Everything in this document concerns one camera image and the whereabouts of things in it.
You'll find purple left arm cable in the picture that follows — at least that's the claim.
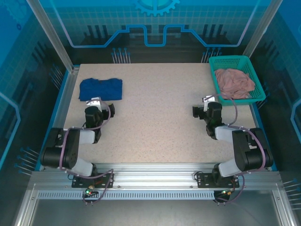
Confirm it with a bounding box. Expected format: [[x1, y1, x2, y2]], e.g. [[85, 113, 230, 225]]
[[58, 98, 116, 206]]

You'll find aluminium frame post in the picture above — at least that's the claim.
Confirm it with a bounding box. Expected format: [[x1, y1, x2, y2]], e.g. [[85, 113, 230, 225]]
[[25, 0, 79, 74], [243, 0, 283, 58]]

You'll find aluminium side rail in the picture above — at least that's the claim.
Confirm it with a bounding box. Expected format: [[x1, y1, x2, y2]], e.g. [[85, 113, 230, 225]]
[[41, 67, 79, 171], [249, 103, 269, 132]]

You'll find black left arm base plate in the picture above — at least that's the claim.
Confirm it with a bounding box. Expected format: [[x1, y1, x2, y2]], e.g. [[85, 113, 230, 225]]
[[71, 171, 116, 189]]

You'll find green plastic mesh basket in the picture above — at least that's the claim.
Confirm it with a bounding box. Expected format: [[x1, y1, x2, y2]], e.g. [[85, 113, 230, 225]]
[[208, 56, 266, 106]]

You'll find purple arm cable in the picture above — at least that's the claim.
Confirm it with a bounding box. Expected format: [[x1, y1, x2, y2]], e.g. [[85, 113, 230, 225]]
[[206, 94, 268, 206], [58, 98, 116, 206]]

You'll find pink crumpled cloth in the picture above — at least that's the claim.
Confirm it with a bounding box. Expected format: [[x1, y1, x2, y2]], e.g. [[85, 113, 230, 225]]
[[213, 68, 255, 100]]

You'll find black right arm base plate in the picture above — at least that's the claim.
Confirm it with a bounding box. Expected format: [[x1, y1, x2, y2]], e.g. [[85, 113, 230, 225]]
[[196, 172, 240, 188]]

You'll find aluminium mounting rail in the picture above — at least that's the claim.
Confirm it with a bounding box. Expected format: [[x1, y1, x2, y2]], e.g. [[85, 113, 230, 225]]
[[30, 162, 282, 192]]

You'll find slotted grey cable duct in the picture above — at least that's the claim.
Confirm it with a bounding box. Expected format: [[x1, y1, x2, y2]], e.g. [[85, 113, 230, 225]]
[[36, 191, 216, 201]]

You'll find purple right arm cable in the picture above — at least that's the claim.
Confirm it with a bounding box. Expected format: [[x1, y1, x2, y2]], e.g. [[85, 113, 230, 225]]
[[206, 94, 268, 206]]

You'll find blue t-shirt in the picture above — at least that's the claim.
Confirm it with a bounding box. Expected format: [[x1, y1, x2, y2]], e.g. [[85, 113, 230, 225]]
[[79, 78, 124, 102]]

